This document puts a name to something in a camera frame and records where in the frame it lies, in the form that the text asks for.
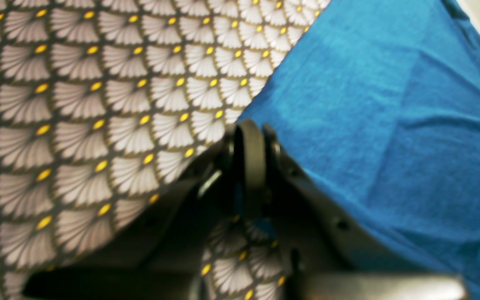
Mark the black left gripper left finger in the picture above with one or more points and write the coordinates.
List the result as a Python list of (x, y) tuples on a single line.
[(158, 255)]

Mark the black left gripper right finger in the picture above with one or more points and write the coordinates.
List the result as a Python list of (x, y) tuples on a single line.
[(327, 254)]

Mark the blue long-sleeve T-shirt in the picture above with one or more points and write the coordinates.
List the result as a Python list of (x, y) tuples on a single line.
[(379, 102)]

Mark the patterned fan-motif tablecloth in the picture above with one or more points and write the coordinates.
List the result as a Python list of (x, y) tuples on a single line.
[(105, 102)]

